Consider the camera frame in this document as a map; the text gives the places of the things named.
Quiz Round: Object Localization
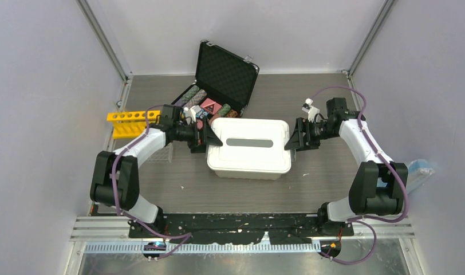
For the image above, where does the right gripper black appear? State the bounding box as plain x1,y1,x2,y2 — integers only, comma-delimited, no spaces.
284,117,337,152

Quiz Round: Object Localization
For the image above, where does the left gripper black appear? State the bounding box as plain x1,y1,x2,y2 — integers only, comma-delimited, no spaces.
174,116,222,154

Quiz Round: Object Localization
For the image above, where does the white bin lid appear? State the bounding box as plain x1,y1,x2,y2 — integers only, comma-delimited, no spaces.
206,117,292,175

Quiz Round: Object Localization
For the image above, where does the beige plastic bin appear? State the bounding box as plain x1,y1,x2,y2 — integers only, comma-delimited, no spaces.
206,146,294,181

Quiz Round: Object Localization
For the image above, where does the clear plastic well plate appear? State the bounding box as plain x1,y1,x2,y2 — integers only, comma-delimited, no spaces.
147,143,174,163

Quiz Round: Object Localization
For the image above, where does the yellow test tube rack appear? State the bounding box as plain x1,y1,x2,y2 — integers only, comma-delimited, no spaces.
107,110,160,139

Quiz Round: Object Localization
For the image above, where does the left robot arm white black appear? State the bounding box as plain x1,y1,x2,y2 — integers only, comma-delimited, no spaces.
90,104,223,237

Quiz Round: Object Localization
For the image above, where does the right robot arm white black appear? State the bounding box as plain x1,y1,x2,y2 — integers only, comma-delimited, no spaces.
284,97,409,235

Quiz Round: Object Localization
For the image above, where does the black poker chip case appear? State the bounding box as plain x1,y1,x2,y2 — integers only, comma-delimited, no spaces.
172,40,259,124

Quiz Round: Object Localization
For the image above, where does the blue plastic bag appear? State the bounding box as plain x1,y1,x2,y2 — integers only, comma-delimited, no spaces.
406,159,435,193

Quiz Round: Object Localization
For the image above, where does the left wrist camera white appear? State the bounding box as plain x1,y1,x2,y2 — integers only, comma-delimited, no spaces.
183,105,202,124

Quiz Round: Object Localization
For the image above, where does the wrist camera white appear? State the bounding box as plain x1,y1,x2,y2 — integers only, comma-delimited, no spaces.
302,98,320,123
183,105,202,124

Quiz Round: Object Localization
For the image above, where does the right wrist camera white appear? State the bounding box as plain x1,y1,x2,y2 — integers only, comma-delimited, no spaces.
302,98,320,123

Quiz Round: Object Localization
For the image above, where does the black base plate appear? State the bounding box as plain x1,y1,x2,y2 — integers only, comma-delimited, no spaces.
150,213,354,245

